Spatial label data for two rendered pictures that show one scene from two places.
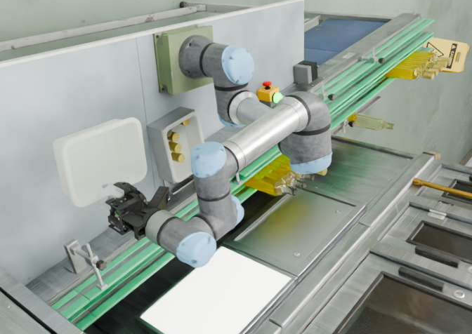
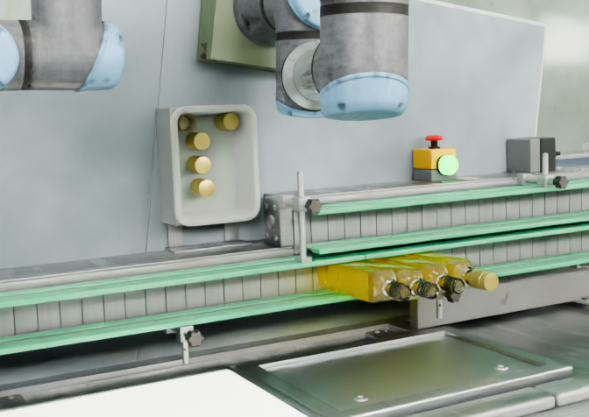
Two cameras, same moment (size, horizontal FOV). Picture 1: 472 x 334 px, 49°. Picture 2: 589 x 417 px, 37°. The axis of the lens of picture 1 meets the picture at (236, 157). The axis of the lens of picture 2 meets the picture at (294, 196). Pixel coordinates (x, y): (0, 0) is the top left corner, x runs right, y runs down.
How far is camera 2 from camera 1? 0.89 m
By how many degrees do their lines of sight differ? 29
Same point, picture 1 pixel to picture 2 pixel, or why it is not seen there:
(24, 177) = not seen: outside the picture
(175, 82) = (219, 36)
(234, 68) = not seen: outside the picture
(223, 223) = (59, 42)
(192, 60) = not seen: outside the picture
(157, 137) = (165, 126)
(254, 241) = (296, 374)
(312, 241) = (411, 391)
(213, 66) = not seen: outside the picture
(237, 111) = (294, 68)
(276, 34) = (473, 64)
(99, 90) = not seen: hidden behind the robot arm
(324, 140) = (379, 32)
